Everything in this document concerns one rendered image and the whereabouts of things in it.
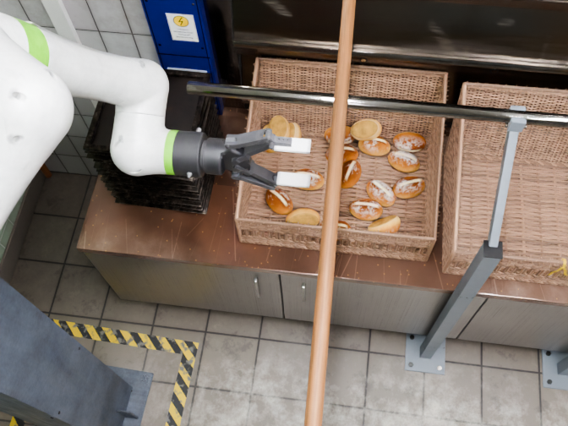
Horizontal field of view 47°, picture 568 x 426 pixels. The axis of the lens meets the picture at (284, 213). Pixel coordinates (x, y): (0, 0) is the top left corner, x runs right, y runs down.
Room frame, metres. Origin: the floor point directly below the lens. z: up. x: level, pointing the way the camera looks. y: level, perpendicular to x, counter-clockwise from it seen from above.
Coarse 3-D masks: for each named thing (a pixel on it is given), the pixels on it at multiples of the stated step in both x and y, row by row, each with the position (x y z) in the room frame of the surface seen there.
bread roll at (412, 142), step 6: (408, 132) 1.08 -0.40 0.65; (396, 138) 1.06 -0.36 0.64; (402, 138) 1.05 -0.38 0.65; (408, 138) 1.05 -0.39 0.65; (414, 138) 1.05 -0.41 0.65; (420, 138) 1.05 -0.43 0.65; (396, 144) 1.05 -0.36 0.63; (402, 144) 1.04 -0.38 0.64; (408, 144) 1.03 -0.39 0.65; (414, 144) 1.03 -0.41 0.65; (420, 144) 1.03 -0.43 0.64; (408, 150) 1.02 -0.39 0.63; (414, 150) 1.02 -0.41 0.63; (420, 150) 1.03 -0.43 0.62
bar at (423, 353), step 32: (224, 96) 0.88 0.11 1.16; (256, 96) 0.86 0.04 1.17; (288, 96) 0.85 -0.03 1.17; (320, 96) 0.85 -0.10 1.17; (352, 96) 0.84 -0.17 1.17; (512, 128) 0.74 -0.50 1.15; (512, 160) 0.70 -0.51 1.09; (480, 256) 0.55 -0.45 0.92; (448, 320) 0.53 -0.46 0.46; (416, 352) 0.55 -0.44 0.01; (544, 352) 0.52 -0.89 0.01; (544, 384) 0.41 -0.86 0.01
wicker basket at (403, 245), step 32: (256, 64) 1.21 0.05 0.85; (288, 64) 1.21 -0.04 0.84; (320, 64) 1.20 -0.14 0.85; (352, 64) 1.18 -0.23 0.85; (416, 96) 1.12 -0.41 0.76; (256, 128) 1.10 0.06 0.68; (320, 128) 1.14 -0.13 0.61; (384, 128) 1.10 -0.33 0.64; (416, 128) 1.09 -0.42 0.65; (256, 160) 1.05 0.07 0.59; (288, 160) 1.04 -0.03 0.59; (320, 160) 1.04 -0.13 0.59; (384, 160) 1.02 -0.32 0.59; (256, 192) 0.94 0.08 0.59; (288, 192) 0.93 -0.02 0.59; (320, 192) 0.92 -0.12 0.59; (352, 192) 0.91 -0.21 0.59; (256, 224) 0.77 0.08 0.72; (288, 224) 0.75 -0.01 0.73; (352, 224) 0.81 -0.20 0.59; (416, 224) 0.79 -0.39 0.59; (384, 256) 0.70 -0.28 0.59; (416, 256) 0.68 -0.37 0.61
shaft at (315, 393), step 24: (336, 72) 0.89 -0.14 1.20; (336, 96) 0.82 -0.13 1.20; (336, 120) 0.76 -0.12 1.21; (336, 144) 0.70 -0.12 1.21; (336, 168) 0.65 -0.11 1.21; (336, 192) 0.59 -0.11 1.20; (336, 216) 0.54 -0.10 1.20; (312, 336) 0.31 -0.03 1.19; (312, 360) 0.27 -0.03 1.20; (312, 384) 0.23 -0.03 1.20; (312, 408) 0.19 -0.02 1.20
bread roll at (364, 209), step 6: (354, 204) 0.85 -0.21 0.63; (360, 204) 0.85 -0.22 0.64; (366, 204) 0.84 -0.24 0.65; (372, 204) 0.84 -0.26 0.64; (378, 204) 0.84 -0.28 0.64; (354, 210) 0.83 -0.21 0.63; (360, 210) 0.83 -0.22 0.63; (366, 210) 0.82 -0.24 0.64; (372, 210) 0.82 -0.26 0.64; (378, 210) 0.82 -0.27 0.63; (360, 216) 0.82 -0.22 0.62; (366, 216) 0.81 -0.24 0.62; (372, 216) 0.81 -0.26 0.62; (378, 216) 0.81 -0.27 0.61
